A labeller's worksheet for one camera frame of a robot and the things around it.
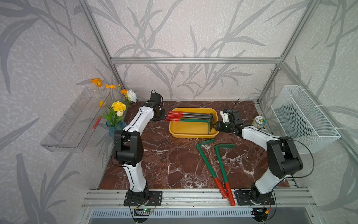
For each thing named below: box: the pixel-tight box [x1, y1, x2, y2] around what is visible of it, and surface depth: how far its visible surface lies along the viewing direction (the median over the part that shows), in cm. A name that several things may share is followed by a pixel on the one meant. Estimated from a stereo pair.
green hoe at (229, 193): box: [213, 144, 236, 206], surface depth 83 cm
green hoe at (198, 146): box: [195, 139, 228, 199], surface depth 84 cm
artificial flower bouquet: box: [91, 78, 138, 126], surface depth 83 cm
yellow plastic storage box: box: [169, 107, 220, 139], surface depth 104 cm
